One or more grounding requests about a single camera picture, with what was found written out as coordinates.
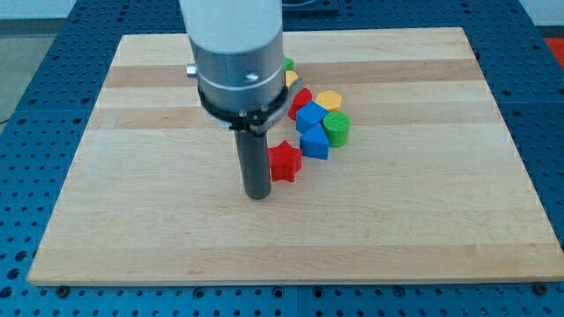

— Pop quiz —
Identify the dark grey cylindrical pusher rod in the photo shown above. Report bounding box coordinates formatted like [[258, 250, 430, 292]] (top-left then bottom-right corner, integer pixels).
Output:
[[234, 130, 271, 200]]

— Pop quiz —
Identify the green block behind arm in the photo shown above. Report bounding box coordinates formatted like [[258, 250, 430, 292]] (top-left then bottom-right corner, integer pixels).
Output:
[[284, 56, 294, 70]]

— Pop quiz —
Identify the yellow block behind arm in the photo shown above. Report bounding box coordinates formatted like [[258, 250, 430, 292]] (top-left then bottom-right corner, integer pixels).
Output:
[[285, 70, 299, 88]]

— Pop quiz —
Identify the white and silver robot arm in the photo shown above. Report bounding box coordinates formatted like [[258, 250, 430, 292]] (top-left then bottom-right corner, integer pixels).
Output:
[[179, 0, 303, 199]]

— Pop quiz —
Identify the red star block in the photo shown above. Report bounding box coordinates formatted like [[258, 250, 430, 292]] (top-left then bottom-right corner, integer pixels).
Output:
[[268, 140, 302, 182]]

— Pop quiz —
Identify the blue triangular block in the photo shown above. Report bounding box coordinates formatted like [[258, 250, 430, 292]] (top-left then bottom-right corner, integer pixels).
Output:
[[300, 123, 330, 159]]

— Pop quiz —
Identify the blue cube block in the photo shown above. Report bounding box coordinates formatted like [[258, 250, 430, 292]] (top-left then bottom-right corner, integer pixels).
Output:
[[296, 101, 329, 134]]

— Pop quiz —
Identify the red round block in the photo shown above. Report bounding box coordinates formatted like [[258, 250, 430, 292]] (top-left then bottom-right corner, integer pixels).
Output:
[[287, 88, 312, 121]]

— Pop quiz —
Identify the green cylinder block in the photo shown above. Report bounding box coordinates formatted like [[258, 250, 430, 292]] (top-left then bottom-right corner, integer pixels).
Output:
[[323, 112, 351, 148]]

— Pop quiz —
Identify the yellow hexagon block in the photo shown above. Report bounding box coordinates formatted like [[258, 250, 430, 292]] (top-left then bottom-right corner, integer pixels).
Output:
[[315, 90, 343, 112]]

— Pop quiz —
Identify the light wooden board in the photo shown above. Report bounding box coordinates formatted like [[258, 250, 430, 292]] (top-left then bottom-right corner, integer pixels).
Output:
[[27, 27, 563, 286]]

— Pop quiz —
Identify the red object at right edge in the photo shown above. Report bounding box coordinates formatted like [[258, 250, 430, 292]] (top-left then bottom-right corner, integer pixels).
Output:
[[544, 37, 564, 68]]

